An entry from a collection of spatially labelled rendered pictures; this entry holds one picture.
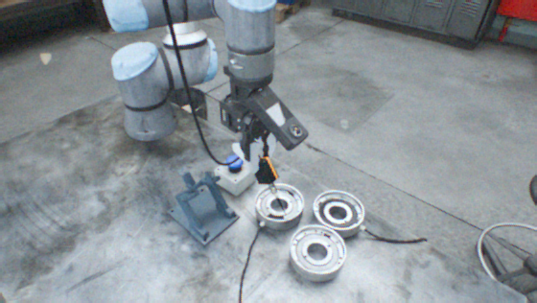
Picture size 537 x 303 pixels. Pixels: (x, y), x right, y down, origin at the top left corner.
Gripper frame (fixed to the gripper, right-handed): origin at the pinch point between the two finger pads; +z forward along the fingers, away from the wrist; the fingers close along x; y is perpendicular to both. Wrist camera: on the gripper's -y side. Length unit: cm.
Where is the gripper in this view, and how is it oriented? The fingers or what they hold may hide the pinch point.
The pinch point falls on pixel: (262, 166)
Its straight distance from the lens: 67.4
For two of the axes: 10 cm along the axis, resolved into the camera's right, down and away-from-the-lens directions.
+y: -7.4, -4.4, 5.1
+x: -6.8, 4.8, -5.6
